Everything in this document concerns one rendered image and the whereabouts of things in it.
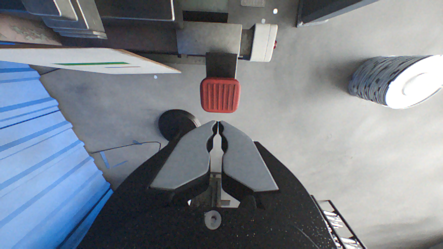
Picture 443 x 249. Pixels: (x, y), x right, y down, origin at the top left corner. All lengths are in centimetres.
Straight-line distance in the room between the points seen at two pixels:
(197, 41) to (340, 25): 103
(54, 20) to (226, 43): 27
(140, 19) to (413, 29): 151
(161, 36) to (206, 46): 11
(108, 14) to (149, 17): 7
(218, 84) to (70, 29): 24
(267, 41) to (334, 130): 130
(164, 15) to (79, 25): 12
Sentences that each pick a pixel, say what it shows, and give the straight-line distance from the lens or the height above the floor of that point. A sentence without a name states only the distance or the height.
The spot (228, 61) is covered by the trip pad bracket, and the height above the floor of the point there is 71.
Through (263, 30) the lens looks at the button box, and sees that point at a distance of 35.
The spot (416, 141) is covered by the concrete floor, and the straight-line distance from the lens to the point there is 225.
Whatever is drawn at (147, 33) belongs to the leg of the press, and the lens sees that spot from 38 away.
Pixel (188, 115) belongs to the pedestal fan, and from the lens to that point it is 107.
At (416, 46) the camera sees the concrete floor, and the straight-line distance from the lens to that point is 161.
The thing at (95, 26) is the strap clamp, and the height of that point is 72.
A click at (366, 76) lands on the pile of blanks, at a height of 10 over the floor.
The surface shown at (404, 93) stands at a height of 25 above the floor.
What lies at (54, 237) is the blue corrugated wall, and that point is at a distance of 198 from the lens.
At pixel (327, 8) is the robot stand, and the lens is 90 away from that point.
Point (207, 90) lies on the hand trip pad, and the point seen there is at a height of 76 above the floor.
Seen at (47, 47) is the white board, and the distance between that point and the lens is 59.
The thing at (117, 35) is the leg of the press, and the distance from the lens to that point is 42.
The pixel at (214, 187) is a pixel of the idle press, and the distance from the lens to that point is 150.
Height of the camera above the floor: 96
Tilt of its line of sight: 61 degrees down
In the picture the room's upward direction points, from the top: 180 degrees counter-clockwise
